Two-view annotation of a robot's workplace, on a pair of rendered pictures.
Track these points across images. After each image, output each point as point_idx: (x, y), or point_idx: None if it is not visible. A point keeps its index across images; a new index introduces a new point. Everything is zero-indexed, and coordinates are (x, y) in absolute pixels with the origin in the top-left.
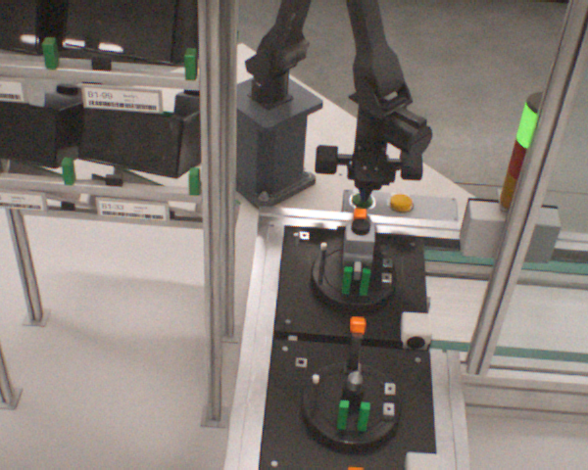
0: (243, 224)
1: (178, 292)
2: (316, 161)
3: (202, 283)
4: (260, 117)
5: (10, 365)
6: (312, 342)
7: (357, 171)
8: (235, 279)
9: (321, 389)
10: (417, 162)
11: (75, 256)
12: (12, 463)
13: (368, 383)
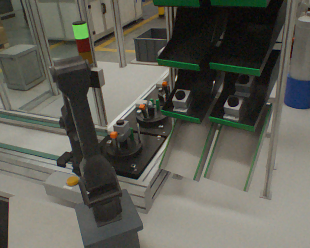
0: (148, 229)
1: (195, 196)
2: (112, 163)
3: (182, 199)
4: (124, 197)
5: (273, 176)
6: (153, 133)
7: (100, 145)
8: (166, 198)
9: (158, 116)
10: (64, 153)
11: (250, 225)
12: (263, 148)
13: (143, 116)
